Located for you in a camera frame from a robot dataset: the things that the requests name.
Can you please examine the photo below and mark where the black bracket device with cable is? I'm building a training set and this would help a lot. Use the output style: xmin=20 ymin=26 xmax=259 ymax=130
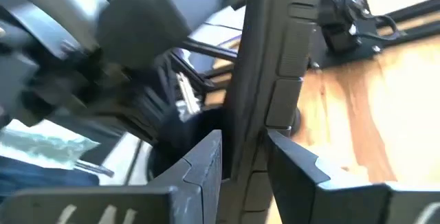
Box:
xmin=309 ymin=0 xmax=406 ymax=69

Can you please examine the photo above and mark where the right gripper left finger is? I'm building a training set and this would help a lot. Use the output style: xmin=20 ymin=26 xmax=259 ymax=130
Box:
xmin=0 ymin=130 xmax=223 ymax=224

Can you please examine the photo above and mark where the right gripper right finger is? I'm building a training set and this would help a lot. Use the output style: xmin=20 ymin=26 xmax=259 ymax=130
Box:
xmin=267 ymin=130 xmax=440 ymax=224

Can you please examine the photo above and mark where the black rubber slide sandal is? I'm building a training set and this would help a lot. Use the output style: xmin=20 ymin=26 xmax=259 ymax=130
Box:
xmin=218 ymin=0 xmax=322 ymax=224

